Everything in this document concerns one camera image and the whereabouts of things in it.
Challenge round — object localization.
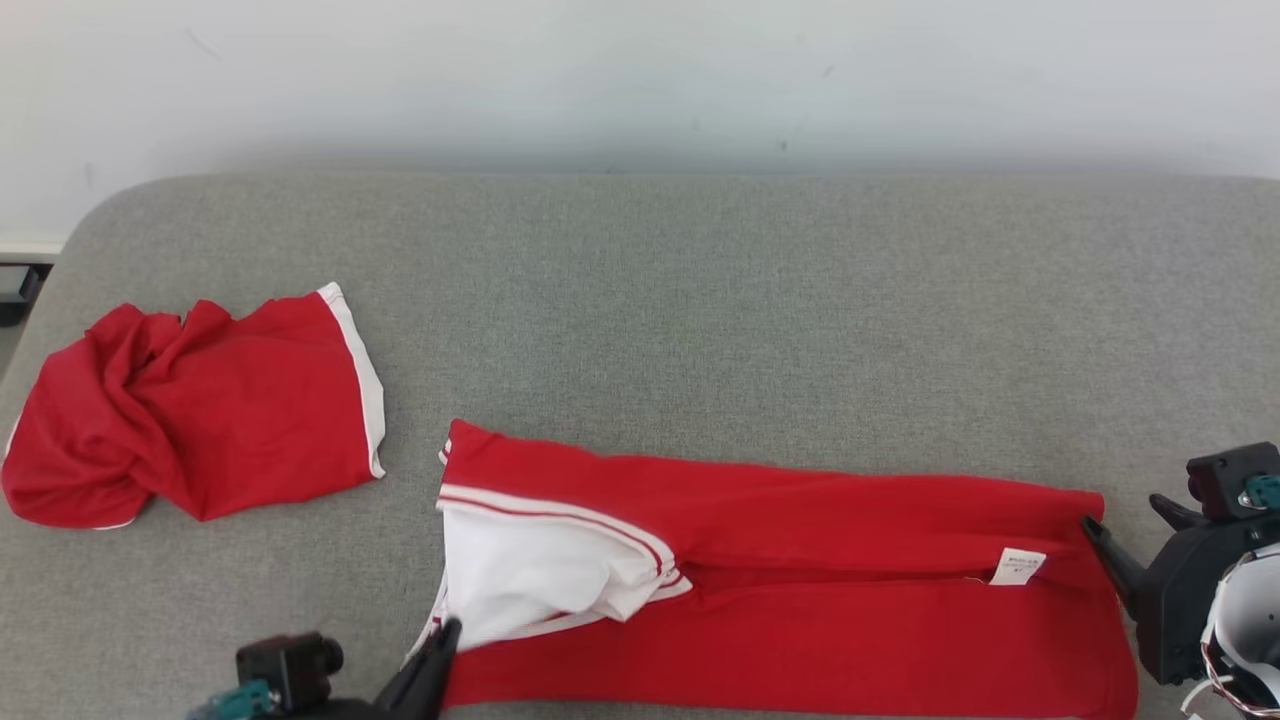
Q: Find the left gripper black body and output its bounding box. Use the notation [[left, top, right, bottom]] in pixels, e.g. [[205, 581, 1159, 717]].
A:
[[290, 698, 377, 720]]

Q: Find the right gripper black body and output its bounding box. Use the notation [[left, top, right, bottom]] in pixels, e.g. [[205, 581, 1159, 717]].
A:
[[1134, 504, 1280, 687]]

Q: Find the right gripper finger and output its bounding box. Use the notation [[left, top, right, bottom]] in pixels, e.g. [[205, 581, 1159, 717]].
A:
[[1149, 493, 1207, 532], [1082, 515, 1152, 622]]

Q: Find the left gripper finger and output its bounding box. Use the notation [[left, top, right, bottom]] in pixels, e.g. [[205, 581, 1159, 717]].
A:
[[402, 617, 464, 720], [372, 631, 442, 720]]

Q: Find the red white Bulls jersey shirt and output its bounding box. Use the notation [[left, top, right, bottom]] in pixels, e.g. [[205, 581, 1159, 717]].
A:
[[405, 418, 1141, 720]]

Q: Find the red Bulls shorts white stripe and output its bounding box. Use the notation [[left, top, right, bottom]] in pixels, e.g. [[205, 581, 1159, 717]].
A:
[[0, 282, 387, 529]]

